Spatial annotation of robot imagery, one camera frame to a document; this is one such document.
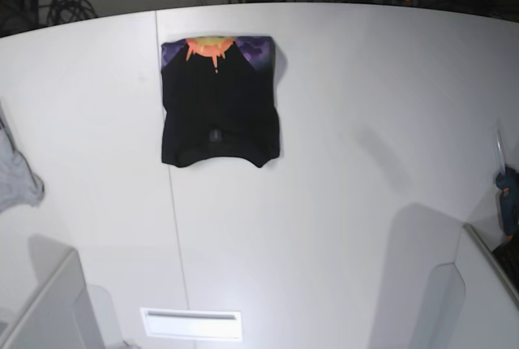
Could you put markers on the black T-shirt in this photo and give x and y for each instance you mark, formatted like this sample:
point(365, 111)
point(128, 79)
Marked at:
point(219, 99)

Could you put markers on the grey cloth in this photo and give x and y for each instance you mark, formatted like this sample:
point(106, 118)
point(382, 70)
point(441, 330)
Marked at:
point(19, 184)

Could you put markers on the blue glue gun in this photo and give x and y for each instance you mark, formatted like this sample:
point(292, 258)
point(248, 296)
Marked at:
point(506, 181)

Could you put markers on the black keyboard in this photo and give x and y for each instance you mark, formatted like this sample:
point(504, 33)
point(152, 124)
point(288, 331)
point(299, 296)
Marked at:
point(507, 254)

